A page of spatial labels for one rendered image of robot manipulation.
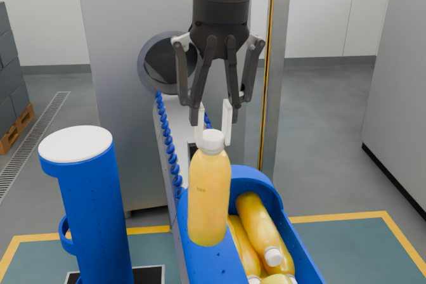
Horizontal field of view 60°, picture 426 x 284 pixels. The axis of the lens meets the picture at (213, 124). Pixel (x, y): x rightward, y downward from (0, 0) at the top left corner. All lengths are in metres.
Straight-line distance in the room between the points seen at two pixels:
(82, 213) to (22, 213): 1.46
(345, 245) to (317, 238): 0.18
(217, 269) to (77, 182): 0.85
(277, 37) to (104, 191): 0.90
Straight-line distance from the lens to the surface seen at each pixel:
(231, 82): 0.54
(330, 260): 2.50
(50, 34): 5.42
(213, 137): 0.59
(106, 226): 1.66
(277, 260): 0.91
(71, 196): 1.54
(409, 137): 2.97
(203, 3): 0.49
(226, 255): 0.77
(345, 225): 2.76
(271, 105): 1.55
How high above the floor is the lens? 1.78
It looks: 28 degrees down
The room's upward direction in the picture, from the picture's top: straight up
